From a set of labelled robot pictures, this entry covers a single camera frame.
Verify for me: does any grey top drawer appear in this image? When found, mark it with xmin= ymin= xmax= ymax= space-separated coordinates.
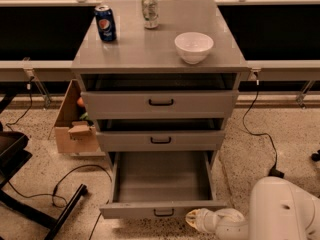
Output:
xmin=80 ymin=73 xmax=240 ymax=120

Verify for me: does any orange fruit in box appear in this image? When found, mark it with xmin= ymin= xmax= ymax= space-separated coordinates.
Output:
xmin=77 ymin=97 xmax=85 ymax=108

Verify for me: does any grey middle drawer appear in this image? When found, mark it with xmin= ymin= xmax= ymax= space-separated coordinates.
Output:
xmin=96 ymin=118 xmax=225 ymax=152

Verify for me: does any black chair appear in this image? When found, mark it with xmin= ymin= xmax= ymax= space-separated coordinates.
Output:
xmin=0 ymin=96 xmax=87 ymax=240

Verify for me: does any black power adapter cable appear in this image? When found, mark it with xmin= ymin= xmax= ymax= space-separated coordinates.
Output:
xmin=241 ymin=71 xmax=286 ymax=180

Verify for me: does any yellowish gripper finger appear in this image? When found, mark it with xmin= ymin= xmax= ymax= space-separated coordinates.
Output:
xmin=185 ymin=209 xmax=199 ymax=228

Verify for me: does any brown cardboard box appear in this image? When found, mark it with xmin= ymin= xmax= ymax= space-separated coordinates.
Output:
xmin=54 ymin=80 xmax=99 ymax=155

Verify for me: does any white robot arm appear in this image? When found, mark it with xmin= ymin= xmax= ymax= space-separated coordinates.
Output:
xmin=186 ymin=177 xmax=320 ymax=240

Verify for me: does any grey drawer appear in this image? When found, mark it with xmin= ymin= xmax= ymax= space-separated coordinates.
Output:
xmin=100 ymin=151 xmax=226 ymax=219
xmin=96 ymin=118 xmax=225 ymax=152
xmin=80 ymin=73 xmax=240 ymax=120

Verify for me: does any grey drawer cabinet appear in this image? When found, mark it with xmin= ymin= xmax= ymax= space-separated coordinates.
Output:
xmin=70 ymin=0 xmax=250 ymax=158

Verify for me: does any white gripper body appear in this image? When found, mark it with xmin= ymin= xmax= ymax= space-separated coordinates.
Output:
xmin=194 ymin=208 xmax=245 ymax=233

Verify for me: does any white bowl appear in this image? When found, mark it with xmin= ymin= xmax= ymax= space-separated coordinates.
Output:
xmin=174 ymin=32 xmax=214 ymax=64

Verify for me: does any black caster wheel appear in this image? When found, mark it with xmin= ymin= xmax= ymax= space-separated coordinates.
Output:
xmin=311 ymin=150 xmax=320 ymax=162

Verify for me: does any white green soda can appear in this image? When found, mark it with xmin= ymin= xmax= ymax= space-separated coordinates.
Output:
xmin=142 ymin=0 xmax=158 ymax=29

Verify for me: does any blue pepsi can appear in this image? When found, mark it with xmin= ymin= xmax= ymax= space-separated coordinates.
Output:
xmin=94 ymin=5 xmax=117 ymax=42

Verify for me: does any grey bottom drawer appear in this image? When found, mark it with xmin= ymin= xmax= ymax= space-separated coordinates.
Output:
xmin=100 ymin=151 xmax=226 ymax=219

